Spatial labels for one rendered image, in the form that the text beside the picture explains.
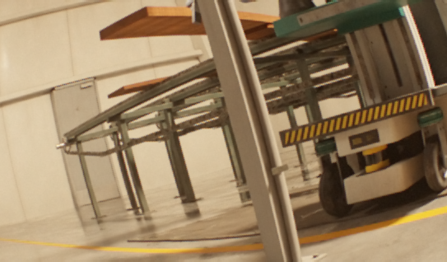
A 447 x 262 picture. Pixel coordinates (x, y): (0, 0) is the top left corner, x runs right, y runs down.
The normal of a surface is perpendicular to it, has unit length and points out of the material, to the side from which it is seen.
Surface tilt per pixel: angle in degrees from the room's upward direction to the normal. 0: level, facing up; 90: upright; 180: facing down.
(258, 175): 90
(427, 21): 90
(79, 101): 90
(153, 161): 94
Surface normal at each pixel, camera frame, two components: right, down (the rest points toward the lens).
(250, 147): -0.75, 0.19
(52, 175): 0.68, -0.17
